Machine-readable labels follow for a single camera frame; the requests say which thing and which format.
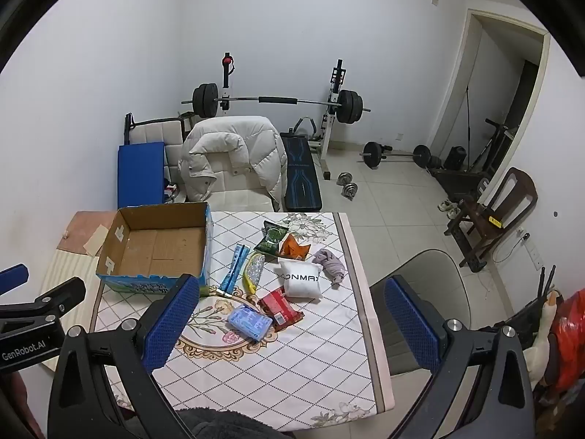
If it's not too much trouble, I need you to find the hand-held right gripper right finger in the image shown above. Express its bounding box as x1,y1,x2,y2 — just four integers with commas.
383,275,535,439

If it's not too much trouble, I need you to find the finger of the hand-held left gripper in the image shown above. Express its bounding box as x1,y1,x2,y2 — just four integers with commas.
0,277,87,326
0,264,30,294

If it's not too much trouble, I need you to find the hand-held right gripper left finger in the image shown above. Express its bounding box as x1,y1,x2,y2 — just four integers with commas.
48,273,202,439

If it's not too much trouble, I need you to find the blue tissue pack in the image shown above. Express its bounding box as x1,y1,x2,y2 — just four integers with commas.
227,304,271,342

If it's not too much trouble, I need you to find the cardboard box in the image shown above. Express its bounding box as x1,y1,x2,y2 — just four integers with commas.
96,201,215,294

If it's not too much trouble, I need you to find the long blue packet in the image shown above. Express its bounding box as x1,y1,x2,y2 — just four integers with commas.
218,243,253,297

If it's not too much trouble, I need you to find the yellow silver scrub sponge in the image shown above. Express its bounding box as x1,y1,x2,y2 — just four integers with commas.
242,252,267,293

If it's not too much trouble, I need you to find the purple grey cloth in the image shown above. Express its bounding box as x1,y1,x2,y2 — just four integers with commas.
312,248,347,289

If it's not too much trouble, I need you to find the red snack packet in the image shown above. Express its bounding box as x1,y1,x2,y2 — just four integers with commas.
257,287,305,330

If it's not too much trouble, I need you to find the white printed pouch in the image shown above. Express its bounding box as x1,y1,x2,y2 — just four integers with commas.
277,258,321,301

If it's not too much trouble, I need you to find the green snack packet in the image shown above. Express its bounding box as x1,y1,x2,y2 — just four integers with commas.
253,220,290,257

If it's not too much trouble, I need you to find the orange snack packet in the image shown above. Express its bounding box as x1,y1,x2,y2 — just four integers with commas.
279,233,312,263

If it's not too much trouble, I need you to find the person's left forearm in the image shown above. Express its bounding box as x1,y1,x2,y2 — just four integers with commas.
0,370,29,426

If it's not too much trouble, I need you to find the beige striped table cover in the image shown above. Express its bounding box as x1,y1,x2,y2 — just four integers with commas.
39,210,120,371

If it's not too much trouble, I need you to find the grey chair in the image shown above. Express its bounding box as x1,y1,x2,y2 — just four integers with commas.
369,249,469,376

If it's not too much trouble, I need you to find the beige paper patch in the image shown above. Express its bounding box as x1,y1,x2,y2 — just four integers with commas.
83,224,113,257

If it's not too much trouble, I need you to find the person's dark fleece clothing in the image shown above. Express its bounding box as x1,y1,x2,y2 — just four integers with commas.
176,406,293,439

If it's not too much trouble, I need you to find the white plush goose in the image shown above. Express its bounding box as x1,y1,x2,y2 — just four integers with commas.
523,290,563,387

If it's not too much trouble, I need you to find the white padded chair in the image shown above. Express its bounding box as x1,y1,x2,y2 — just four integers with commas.
124,112,193,202
183,116,284,213

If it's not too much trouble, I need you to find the black router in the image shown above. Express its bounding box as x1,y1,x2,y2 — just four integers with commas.
503,265,558,344

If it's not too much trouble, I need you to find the blue folded mat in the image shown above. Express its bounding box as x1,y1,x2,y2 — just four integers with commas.
117,142,166,210

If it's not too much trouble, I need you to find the red plastic bag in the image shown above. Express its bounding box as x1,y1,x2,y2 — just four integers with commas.
546,289,585,389

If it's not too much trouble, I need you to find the short barbell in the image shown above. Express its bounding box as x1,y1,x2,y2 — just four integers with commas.
359,142,433,168

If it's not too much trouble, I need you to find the dark wooden chair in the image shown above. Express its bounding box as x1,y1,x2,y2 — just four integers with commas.
444,167,539,271

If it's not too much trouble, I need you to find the black round weight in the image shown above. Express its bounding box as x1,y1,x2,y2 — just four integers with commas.
443,146,467,170

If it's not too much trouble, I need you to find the black weight bench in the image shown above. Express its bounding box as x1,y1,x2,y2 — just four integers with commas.
280,118,324,213

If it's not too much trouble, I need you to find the white puffer jacket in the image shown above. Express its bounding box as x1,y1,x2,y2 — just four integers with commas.
178,116,288,211

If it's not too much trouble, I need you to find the black exercise machine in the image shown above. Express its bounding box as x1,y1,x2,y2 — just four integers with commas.
471,119,519,170

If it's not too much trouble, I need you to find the white barbell rack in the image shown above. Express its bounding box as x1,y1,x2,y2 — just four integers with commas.
218,52,348,180

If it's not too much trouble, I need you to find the barbell with black plates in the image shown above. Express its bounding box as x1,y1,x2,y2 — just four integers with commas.
181,83,372,125

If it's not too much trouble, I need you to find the door frame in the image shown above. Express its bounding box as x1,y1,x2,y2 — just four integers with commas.
430,8,551,156

